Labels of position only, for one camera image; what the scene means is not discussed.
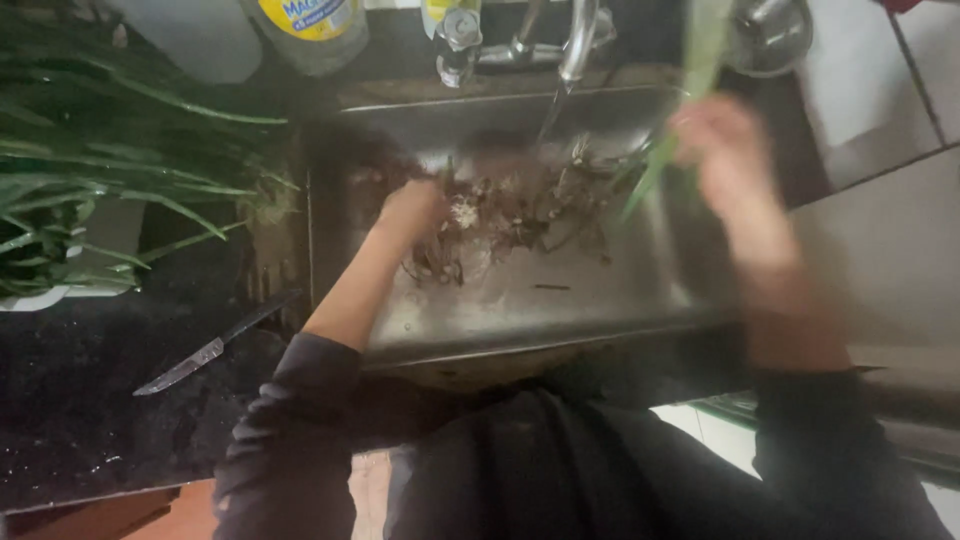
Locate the person's left hand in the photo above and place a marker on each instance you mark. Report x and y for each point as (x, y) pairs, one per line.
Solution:
(411, 210)

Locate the pile of roots and trimmings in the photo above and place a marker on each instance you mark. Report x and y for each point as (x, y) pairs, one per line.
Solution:
(510, 210)

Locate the bunch of green leeks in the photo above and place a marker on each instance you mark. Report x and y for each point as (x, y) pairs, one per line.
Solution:
(112, 165)

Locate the white plastic container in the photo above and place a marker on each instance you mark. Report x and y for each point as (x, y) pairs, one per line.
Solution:
(187, 34)

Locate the stainless steel sink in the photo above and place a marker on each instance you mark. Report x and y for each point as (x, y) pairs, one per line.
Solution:
(517, 247)

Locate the person's dark clothing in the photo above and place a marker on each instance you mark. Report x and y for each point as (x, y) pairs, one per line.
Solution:
(570, 457)

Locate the yellow label detergent bottle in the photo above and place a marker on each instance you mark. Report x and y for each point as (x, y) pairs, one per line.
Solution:
(315, 30)

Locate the person's right hand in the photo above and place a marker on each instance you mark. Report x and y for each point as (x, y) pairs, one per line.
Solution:
(716, 150)

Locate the chrome sink faucet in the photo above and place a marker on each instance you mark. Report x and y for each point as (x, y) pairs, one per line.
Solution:
(574, 45)

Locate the long green leek leaf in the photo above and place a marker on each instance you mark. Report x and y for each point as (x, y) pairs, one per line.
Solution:
(694, 82)

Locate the person's right fingers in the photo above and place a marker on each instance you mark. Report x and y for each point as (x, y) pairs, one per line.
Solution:
(694, 127)

